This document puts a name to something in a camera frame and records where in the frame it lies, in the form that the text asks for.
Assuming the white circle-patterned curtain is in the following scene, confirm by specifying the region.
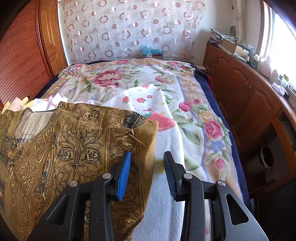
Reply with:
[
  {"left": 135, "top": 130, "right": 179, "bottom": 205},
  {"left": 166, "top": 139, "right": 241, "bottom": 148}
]
[{"left": 58, "top": 1, "right": 205, "bottom": 64}]

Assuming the white strawberry flower garment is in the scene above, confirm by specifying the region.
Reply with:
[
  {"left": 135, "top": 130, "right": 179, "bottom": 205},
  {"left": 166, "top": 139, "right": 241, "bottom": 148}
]
[{"left": 30, "top": 83, "right": 212, "bottom": 241}]

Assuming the pink white bottle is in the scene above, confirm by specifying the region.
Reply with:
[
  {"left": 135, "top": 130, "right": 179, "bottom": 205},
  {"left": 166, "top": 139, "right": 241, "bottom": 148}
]
[{"left": 257, "top": 56, "right": 272, "bottom": 78}]

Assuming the blue tissue box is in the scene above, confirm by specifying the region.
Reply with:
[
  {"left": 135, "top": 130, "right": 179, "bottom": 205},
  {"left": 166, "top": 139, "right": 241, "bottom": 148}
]
[{"left": 140, "top": 45, "right": 164, "bottom": 60}]

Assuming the yellow plush toy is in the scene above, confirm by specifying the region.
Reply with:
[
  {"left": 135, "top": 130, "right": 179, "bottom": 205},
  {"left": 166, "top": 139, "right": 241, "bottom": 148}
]
[{"left": 1, "top": 96, "right": 30, "bottom": 114}]

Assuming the window with wooden frame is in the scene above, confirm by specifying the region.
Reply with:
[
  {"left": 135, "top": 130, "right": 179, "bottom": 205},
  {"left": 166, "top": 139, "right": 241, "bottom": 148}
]
[{"left": 259, "top": 1, "right": 295, "bottom": 82}]

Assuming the stack of papers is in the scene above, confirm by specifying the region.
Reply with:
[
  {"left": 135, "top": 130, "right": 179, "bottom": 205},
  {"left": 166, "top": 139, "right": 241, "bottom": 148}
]
[{"left": 208, "top": 29, "right": 237, "bottom": 45}]

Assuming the long wooden cabinet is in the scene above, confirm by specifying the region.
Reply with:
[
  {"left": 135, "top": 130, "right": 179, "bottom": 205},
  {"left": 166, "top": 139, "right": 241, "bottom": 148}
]
[{"left": 203, "top": 44, "right": 295, "bottom": 192}]

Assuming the red wooden wardrobe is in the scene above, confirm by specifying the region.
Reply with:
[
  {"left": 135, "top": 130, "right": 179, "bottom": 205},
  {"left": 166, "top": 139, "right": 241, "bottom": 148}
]
[{"left": 1, "top": 1, "right": 67, "bottom": 106}]

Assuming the golden brown patterned garment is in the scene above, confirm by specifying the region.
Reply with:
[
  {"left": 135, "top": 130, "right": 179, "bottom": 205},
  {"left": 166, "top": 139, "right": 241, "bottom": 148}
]
[{"left": 1, "top": 102, "right": 159, "bottom": 240}]

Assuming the cardboard box on cabinet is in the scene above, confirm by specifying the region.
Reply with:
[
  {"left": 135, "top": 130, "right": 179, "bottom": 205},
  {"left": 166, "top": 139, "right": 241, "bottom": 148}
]
[{"left": 222, "top": 39, "right": 249, "bottom": 59}]

